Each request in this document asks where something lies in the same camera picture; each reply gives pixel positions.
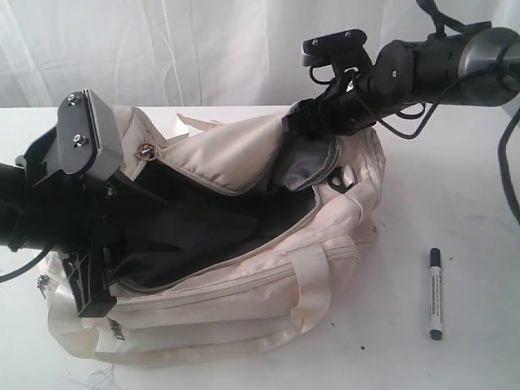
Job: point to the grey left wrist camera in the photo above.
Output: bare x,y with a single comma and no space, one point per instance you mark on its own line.
88,140

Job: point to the cream white duffel bag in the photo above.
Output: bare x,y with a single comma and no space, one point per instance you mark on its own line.
269,229

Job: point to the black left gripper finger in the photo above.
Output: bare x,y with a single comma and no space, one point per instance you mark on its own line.
86,276
193,232

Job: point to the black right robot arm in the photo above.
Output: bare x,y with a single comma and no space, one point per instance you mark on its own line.
467,69

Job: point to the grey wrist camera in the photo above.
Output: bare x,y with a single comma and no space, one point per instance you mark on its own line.
88,140
319,51

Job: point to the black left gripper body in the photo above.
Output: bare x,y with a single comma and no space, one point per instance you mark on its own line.
73,213

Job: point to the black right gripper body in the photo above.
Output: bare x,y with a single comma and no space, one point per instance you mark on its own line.
348,105

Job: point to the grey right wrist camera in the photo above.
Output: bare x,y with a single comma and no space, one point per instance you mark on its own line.
319,51

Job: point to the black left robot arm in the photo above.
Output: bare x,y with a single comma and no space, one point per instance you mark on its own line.
155,176

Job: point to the black and white marker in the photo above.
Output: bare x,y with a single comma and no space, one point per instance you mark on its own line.
436,317

